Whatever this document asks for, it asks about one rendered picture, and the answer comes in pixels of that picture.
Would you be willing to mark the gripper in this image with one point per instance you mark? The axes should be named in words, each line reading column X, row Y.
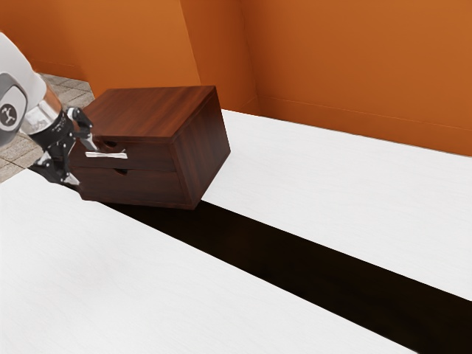
column 55, row 131

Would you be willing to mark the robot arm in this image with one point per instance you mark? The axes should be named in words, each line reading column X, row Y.
column 18, row 77

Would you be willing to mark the dark wooden two-drawer cabinet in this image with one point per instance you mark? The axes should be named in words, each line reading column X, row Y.
column 155, row 147

